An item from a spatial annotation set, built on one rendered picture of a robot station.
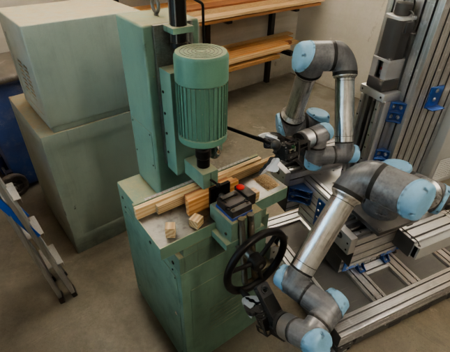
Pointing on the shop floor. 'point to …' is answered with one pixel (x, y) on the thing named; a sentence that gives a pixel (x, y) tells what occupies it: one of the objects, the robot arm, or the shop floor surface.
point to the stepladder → (14, 216)
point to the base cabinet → (189, 295)
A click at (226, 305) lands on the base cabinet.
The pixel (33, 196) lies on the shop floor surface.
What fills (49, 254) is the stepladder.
